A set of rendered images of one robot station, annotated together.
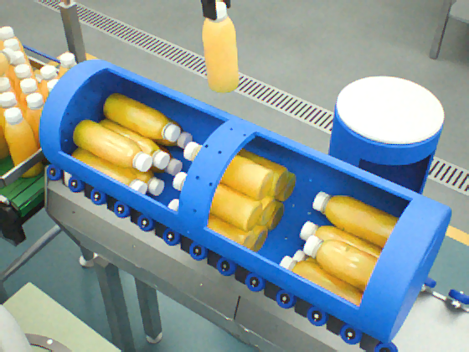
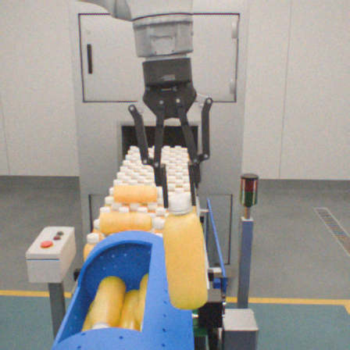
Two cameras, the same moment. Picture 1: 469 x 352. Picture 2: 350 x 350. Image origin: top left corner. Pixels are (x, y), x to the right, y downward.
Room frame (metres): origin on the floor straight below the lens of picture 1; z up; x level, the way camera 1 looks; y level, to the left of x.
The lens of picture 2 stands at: (0.71, -0.51, 1.67)
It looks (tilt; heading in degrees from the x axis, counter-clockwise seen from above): 17 degrees down; 56
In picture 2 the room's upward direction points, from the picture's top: straight up
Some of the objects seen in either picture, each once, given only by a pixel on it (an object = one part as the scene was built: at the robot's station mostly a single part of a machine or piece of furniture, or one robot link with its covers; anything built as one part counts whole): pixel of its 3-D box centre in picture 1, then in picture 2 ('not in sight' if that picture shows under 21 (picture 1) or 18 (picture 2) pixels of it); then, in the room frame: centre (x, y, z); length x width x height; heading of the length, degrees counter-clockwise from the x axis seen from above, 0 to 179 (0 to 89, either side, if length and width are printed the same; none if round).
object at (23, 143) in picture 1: (22, 144); not in sight; (1.19, 0.54, 0.99); 0.07 x 0.07 x 0.18
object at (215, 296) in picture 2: not in sight; (208, 309); (1.39, 0.32, 0.95); 0.10 x 0.07 x 0.10; 146
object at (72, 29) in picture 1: (95, 139); (240, 347); (1.71, 0.51, 0.55); 0.04 x 0.04 x 1.10; 56
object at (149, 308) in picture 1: (146, 288); not in sight; (1.22, 0.30, 0.31); 0.06 x 0.06 x 0.63; 56
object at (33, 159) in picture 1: (62, 137); not in sight; (1.24, 0.46, 0.96); 0.40 x 0.01 x 0.03; 146
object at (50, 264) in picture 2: not in sight; (52, 252); (1.07, 0.73, 1.05); 0.20 x 0.10 x 0.10; 56
